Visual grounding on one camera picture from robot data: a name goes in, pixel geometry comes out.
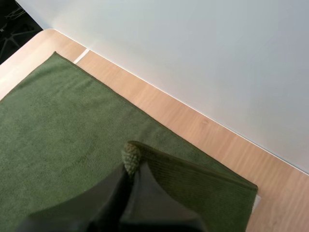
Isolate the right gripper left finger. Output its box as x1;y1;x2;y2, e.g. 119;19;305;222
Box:
14;166;132;232

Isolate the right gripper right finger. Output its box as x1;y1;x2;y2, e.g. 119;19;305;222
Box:
119;162;206;232

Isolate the green towel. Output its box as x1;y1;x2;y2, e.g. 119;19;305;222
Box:
0;51;258;232

